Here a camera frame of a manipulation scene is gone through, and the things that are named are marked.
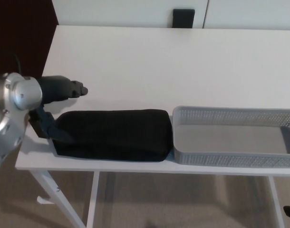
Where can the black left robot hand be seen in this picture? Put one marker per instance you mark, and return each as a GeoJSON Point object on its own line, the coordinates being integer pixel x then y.
{"type": "Point", "coordinates": [57, 89]}

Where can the white table leg frame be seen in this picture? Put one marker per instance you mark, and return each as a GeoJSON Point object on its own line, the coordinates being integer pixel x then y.
{"type": "Point", "coordinates": [52, 199]}
{"type": "Point", "coordinates": [277, 202]}

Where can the white plastic hook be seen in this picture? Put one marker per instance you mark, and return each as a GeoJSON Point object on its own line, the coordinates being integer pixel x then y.
{"type": "Point", "coordinates": [42, 200]}

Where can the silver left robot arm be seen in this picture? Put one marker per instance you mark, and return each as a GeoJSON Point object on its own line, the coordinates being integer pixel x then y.
{"type": "Point", "coordinates": [7, 123]}

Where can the black fabric pencil case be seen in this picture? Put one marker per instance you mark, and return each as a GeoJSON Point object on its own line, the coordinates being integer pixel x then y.
{"type": "Point", "coordinates": [111, 135]}

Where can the grey perforated plastic basket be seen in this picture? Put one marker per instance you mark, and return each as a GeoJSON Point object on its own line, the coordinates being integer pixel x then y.
{"type": "Point", "coordinates": [230, 135]}

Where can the dark maroon panel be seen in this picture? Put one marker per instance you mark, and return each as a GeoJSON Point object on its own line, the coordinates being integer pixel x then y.
{"type": "Point", "coordinates": [16, 28]}

